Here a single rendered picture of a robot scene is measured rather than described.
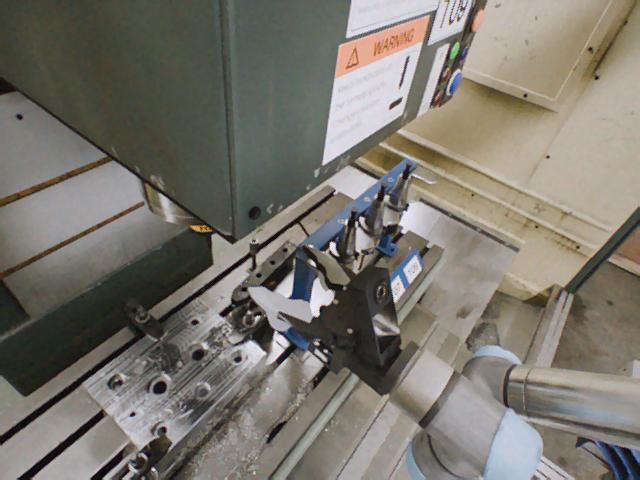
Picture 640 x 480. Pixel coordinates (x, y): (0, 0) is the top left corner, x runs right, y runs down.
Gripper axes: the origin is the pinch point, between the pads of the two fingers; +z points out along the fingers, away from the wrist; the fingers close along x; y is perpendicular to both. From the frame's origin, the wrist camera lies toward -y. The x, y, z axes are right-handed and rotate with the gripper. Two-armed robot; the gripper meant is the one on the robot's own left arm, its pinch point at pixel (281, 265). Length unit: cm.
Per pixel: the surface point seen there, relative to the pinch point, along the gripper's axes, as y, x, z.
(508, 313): 73, 92, -38
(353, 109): -23.1, 3.1, -3.9
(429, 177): 18, 62, 3
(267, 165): -22.2, -8.1, -4.1
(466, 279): 61, 83, -19
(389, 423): 62, 22, -24
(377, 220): 14.6, 33.4, 1.9
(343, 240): 13.4, 22.0, 2.9
